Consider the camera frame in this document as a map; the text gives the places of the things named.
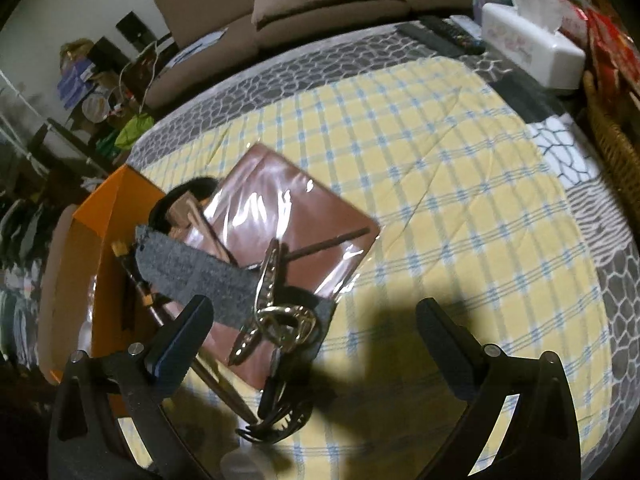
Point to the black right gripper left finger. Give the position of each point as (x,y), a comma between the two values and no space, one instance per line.
(85,440)

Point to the yellow plaid tablecloth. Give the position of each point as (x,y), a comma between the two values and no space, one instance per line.
(471,214)

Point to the black remote control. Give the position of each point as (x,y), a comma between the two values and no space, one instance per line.
(445,38)

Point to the brown sofa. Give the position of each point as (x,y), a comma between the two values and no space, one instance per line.
(251,30)

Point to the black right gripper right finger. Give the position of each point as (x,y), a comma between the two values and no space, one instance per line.
(542,440)

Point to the metal keychain clasp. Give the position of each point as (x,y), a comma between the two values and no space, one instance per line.
(286,326)

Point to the green plastic bag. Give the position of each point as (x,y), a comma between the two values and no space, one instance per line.
(133,131)

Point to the white tissue box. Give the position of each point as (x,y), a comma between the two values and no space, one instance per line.
(550,58)

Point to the orange cardboard box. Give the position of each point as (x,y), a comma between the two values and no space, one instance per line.
(83,304)

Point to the brown leather wallet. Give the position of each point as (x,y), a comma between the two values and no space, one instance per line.
(264,196)

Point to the grey felt strip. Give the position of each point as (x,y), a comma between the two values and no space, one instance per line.
(181,272)

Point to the black hair claw clip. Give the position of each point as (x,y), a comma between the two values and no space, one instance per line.
(286,404)

